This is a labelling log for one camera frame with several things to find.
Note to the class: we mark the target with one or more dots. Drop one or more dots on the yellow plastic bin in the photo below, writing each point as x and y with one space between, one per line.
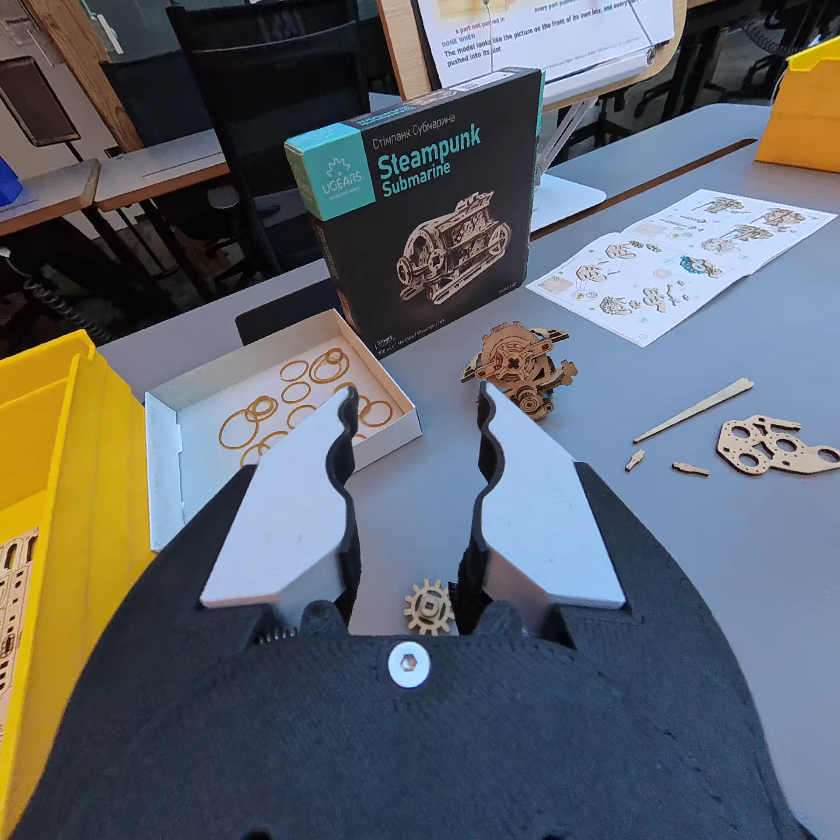
79 492
807 111

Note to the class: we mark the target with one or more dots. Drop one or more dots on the open instruction booklet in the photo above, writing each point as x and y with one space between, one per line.
689 262

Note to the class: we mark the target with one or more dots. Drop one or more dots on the wood-edged grey table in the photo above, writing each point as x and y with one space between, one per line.
46 190
164 164

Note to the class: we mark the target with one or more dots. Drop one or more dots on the instruction sheet on stand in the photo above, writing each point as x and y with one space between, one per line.
400 59

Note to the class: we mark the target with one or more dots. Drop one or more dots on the pointed wooden stick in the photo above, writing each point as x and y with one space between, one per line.
695 410

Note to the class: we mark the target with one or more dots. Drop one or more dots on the dark framed panel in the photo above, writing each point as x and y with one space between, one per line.
36 98

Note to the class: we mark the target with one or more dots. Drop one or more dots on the wooden gear with square hole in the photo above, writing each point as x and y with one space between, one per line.
428 607

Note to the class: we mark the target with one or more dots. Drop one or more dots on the blue plastic bin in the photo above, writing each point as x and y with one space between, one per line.
8 180

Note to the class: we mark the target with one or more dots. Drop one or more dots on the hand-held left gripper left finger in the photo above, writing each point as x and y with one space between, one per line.
282 525

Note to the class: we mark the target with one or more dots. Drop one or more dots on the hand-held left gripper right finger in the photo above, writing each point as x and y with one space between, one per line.
544 525

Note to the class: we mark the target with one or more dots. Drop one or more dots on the wooden gear model assembly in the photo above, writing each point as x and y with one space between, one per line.
512 364

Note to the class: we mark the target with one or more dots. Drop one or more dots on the small wooden pin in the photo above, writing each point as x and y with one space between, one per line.
634 460
690 469

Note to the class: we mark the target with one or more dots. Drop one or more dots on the black model kit box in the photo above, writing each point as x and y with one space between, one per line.
433 216

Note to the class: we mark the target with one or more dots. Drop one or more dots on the laser-cut wooden sheet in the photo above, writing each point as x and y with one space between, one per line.
16 623

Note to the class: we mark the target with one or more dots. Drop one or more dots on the pile of tan rubber bands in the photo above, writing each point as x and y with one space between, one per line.
295 392

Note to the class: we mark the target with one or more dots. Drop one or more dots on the white cardboard tray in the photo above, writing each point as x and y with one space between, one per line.
197 459

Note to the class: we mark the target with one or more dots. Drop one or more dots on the white printed instruction sheet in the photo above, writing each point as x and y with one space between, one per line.
558 39

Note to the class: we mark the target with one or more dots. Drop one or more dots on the perforated wooden plate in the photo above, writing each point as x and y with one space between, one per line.
778 453

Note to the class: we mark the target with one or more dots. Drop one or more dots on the black chair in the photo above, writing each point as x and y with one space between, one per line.
282 65

